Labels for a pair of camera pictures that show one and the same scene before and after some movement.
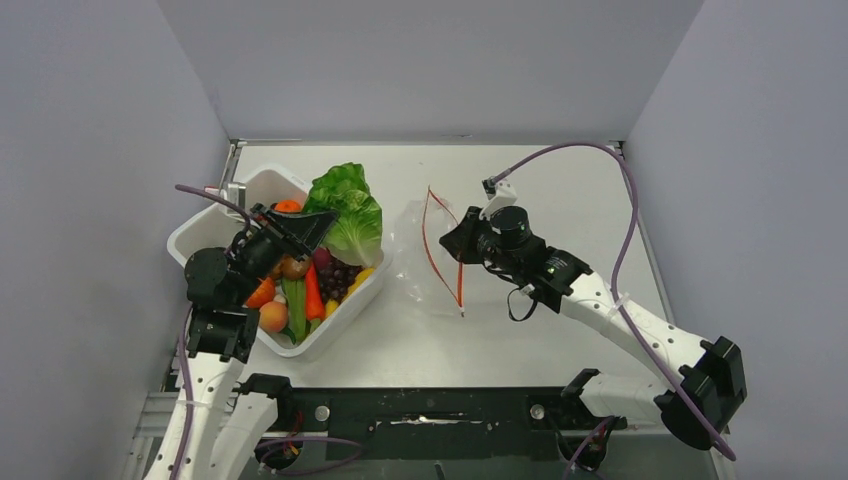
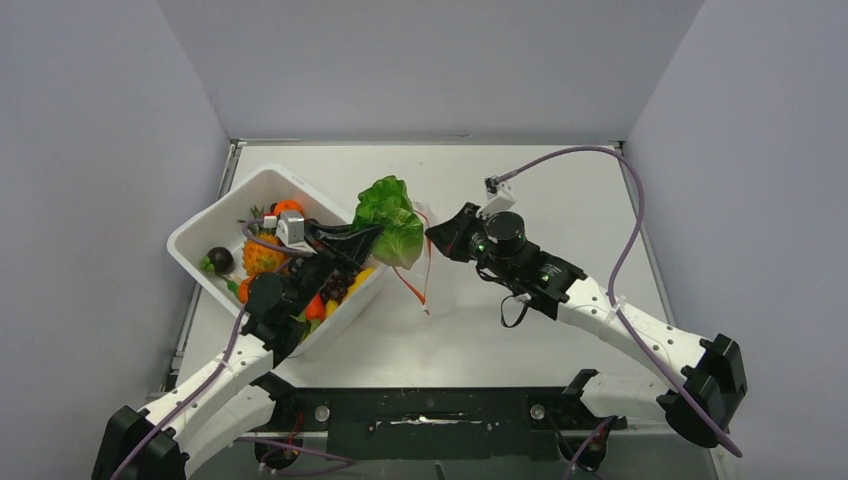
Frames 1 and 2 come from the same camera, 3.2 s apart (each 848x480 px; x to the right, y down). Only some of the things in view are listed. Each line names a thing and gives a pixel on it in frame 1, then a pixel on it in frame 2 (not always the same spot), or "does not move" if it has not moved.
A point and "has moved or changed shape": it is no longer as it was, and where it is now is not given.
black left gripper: [296, 236] → [354, 247]
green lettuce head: [357, 234] → [387, 204]
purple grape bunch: [335, 277] does not move
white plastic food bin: [216, 225] does not move
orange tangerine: [288, 206] does not move
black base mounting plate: [441, 424] does not move
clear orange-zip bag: [428, 255] has moved or changed shape
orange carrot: [315, 305] does not move
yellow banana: [361, 276] does not move
